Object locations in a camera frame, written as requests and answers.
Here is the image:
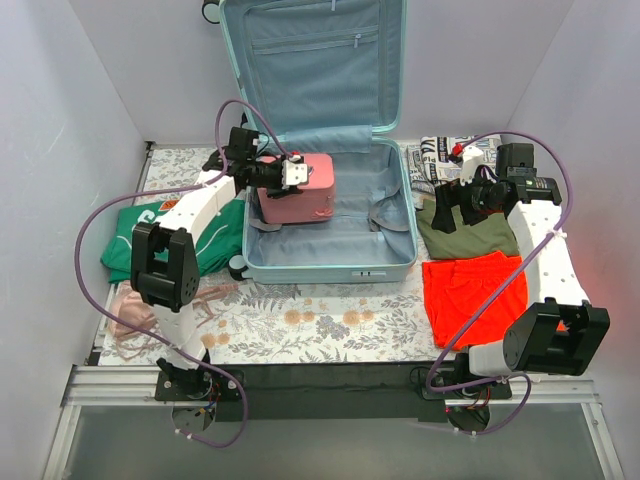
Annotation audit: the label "newspaper print garment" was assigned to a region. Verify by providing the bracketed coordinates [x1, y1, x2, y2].
[405, 136, 471, 195]

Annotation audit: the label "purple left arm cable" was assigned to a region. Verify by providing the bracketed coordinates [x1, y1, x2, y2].
[73, 99, 291, 448]

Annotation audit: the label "floral patterned table mat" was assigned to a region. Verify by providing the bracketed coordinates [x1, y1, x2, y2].
[97, 143, 594, 365]

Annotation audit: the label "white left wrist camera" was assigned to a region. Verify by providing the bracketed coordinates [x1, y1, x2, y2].
[281, 154, 310, 189]

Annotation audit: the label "bright orange shorts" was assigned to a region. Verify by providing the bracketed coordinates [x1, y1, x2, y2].
[422, 252, 528, 351]

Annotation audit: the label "green Guess t-shirt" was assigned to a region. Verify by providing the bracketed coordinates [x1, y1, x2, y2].
[101, 199, 245, 283]

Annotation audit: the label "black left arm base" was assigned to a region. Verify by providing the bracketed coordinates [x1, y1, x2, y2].
[154, 358, 240, 401]

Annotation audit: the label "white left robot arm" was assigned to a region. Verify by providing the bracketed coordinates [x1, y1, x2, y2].
[130, 127, 312, 400]

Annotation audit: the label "pink toiletry case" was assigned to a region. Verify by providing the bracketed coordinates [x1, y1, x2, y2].
[255, 153, 336, 224]

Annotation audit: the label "olive green folded shirt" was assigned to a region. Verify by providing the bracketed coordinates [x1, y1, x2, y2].
[416, 197, 519, 260]

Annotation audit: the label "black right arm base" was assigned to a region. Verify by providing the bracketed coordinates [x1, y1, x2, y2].
[408, 363, 514, 401]

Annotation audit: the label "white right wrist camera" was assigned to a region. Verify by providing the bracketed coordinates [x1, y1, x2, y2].
[448, 144, 485, 185]

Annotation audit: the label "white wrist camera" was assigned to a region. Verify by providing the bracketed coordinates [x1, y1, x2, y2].
[448, 144, 485, 185]
[281, 154, 310, 189]

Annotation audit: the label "light blue suitcase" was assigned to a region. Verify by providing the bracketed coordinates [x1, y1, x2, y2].
[219, 1, 417, 284]

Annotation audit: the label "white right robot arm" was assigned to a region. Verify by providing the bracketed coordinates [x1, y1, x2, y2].
[433, 143, 610, 398]

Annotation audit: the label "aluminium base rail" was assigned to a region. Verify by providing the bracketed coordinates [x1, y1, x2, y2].
[44, 363, 624, 479]

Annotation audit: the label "beige pink bra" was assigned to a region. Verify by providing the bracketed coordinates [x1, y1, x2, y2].
[108, 281, 238, 362]

